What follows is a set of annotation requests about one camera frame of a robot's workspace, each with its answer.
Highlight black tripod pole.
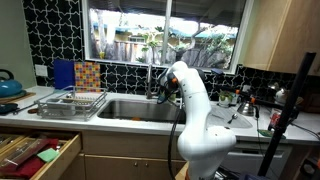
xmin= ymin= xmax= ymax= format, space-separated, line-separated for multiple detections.
xmin=258 ymin=52 xmax=316 ymax=176

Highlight steel kitchen faucet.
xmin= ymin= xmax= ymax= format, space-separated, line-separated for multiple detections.
xmin=146 ymin=63 xmax=156 ymax=99

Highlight blue tea kettle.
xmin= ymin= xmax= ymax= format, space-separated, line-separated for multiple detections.
xmin=0 ymin=69 xmax=22 ymax=98

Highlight metal dish rack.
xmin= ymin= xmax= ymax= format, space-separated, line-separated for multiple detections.
xmin=35 ymin=86 xmax=107 ymax=121

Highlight red cloth in drawer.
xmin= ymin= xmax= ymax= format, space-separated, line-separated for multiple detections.
xmin=0 ymin=139 xmax=58 ymax=178

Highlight small potted plant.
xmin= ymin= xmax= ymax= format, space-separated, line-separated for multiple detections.
xmin=219 ymin=91 xmax=233 ymax=107

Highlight wall light switch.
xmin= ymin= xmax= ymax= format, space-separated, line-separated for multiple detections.
xmin=35 ymin=64 xmax=48 ymax=77

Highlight blue cutting board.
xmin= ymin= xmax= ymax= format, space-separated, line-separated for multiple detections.
xmin=54 ymin=59 xmax=75 ymax=89

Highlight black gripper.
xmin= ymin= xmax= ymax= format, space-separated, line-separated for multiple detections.
xmin=160 ymin=83 xmax=175 ymax=101

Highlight red soda can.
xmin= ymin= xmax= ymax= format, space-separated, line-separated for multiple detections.
xmin=268 ymin=112 xmax=281 ymax=131

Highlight metal spoon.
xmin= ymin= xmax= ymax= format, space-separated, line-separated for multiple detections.
xmin=227 ymin=114 xmax=238 ymax=124

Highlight open wooden drawer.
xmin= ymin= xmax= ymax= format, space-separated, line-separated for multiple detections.
xmin=0 ymin=132 xmax=81 ymax=180

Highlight wooden upper cabinet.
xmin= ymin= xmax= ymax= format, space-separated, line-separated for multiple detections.
xmin=243 ymin=0 xmax=320 ymax=76

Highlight stainless steel sink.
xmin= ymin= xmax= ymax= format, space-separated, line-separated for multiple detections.
xmin=98 ymin=99 xmax=186 ymax=124

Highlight green sponge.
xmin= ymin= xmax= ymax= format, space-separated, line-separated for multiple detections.
xmin=37 ymin=148 xmax=59 ymax=162

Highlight green soap bottle by window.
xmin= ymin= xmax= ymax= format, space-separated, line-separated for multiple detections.
xmin=168 ymin=93 xmax=176 ymax=101

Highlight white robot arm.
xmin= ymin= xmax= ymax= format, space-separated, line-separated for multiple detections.
xmin=159 ymin=61 xmax=236 ymax=180

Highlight colourful patterned cutting board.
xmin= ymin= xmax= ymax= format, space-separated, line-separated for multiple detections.
xmin=74 ymin=62 xmax=101 ymax=92

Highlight blue bowl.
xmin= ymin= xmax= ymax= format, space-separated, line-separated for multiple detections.
xmin=157 ymin=93 xmax=165 ymax=104

